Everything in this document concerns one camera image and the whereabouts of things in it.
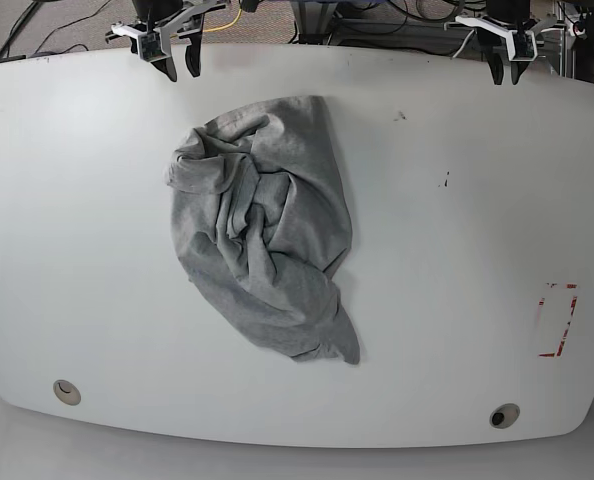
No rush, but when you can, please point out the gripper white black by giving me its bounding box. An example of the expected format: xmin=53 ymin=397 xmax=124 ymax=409
xmin=455 ymin=1 xmax=557 ymax=85
xmin=105 ymin=0 xmax=227 ymax=82

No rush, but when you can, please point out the grey t-shirt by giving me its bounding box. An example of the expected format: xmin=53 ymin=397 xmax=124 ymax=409
xmin=166 ymin=96 xmax=360 ymax=365

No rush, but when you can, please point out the red tape rectangle marking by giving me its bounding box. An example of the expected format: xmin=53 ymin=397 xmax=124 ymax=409
xmin=533 ymin=283 xmax=578 ymax=358

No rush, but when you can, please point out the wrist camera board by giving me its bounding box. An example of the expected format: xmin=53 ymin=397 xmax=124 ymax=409
xmin=137 ymin=31 xmax=166 ymax=63
xmin=512 ymin=30 xmax=537 ymax=62

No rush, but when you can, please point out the yellow cable on floor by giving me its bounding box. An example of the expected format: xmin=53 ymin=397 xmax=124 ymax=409
xmin=204 ymin=8 xmax=242 ymax=34

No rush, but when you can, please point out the aluminium frame stand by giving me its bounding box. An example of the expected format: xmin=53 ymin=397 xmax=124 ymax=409
xmin=289 ymin=1 xmax=339 ymax=44

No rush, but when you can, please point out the right table cable grommet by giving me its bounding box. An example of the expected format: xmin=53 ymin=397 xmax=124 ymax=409
xmin=489 ymin=403 xmax=520 ymax=429

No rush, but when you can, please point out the table cable grommet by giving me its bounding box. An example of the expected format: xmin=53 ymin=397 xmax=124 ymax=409
xmin=489 ymin=403 xmax=520 ymax=429
xmin=53 ymin=379 xmax=81 ymax=406

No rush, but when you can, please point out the left table cable grommet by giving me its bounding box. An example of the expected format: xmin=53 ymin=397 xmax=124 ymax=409
xmin=53 ymin=379 xmax=81 ymax=406

